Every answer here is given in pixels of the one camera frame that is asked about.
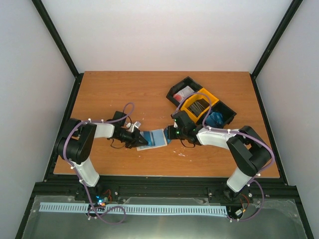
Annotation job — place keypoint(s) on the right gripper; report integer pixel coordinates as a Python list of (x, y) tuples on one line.
[(170, 135)]

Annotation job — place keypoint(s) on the red white cards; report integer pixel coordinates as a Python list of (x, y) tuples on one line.
[(183, 93)]

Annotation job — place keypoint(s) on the yellow bin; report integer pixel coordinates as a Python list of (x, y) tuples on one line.
[(201, 94)]

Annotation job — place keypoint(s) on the left black frame post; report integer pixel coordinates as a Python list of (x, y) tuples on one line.
[(43, 13)]

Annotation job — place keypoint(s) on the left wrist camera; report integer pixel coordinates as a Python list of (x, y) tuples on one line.
[(131, 127)]

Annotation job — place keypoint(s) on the beige card holder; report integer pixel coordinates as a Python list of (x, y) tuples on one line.
[(155, 138)]

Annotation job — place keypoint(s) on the black frame post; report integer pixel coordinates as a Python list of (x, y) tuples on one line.
[(285, 21), (43, 13)]

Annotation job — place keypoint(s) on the blue VIP card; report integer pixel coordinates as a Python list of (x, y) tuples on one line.
[(148, 135)]

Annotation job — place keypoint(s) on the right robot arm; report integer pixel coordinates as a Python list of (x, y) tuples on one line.
[(250, 153)]

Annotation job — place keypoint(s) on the small electronics board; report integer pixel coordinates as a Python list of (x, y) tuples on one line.
[(103, 200)]

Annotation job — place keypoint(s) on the dark grey cards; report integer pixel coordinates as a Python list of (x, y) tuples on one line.
[(197, 107)]

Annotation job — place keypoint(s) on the black aluminium rail base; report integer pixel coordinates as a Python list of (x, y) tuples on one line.
[(212, 189)]

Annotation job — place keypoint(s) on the light blue cable duct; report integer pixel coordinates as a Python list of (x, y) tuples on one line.
[(148, 210)]

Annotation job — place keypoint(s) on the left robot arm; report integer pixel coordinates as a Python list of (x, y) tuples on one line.
[(75, 142)]

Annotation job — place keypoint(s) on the blue cards stack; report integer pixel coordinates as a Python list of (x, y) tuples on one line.
[(215, 119)]

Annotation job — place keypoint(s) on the right black frame post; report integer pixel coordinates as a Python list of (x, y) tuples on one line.
[(285, 21)]

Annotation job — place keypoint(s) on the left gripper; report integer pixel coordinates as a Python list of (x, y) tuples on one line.
[(135, 141)]

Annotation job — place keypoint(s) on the black bin with blue cards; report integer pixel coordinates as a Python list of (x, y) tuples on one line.
[(228, 113)]

